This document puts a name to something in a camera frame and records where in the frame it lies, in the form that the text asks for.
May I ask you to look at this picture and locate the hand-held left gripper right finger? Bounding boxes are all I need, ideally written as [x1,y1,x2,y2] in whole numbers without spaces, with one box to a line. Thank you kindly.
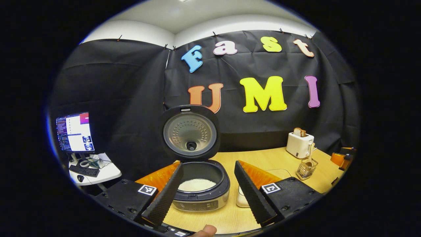
[234,160,324,227]

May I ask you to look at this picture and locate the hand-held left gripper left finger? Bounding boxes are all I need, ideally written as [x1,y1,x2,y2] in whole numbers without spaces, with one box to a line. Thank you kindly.
[94,161,185,227]

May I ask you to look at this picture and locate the wooden spoon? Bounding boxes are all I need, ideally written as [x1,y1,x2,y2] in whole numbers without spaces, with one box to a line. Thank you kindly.
[305,143,315,168]

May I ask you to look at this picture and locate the metal wire chopstick holder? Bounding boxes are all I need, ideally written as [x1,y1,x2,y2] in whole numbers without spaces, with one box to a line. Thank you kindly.
[296,157,319,180]

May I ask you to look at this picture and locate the white rice layer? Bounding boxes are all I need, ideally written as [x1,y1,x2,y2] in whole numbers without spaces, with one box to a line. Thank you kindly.
[178,179,216,192]

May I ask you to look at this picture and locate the black and silver rice cooker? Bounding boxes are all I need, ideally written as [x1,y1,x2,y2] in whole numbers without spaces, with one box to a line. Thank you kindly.
[160,105,231,212]

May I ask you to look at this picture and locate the clear plastic tray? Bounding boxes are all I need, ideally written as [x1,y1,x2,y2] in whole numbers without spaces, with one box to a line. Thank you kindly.
[236,169,292,208]

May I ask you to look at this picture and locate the white toaster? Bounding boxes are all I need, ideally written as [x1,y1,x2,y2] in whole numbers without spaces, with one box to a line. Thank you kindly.
[286,132,315,159]

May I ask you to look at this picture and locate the white side table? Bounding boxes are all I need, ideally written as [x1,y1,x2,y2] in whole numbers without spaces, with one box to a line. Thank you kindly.
[68,152,122,186]

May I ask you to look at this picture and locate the black keyboard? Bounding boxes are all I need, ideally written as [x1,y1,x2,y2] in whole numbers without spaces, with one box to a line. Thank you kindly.
[69,165,100,177]

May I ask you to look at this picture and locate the computer monitor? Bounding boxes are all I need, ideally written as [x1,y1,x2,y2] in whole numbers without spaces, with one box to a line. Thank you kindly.
[55,112,96,154]

